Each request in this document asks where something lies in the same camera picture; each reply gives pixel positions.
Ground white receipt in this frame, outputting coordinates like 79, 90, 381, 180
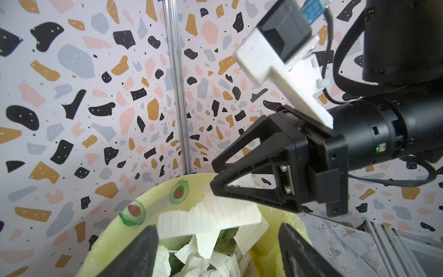
158, 192, 262, 259

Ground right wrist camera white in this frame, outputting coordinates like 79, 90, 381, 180
233, 1, 333, 128

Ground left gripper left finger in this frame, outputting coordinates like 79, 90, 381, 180
98, 225, 159, 277

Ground paper scraps in bin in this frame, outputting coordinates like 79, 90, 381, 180
152, 219, 269, 277

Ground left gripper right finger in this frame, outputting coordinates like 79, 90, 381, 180
278, 223, 342, 277

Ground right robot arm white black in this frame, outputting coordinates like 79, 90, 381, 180
210, 1, 443, 217

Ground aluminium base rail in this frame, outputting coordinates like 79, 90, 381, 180
359, 221, 443, 277

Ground yellow-green bin liner bag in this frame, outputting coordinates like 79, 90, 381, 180
78, 174, 308, 277

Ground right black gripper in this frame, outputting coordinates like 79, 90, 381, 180
210, 105, 348, 218

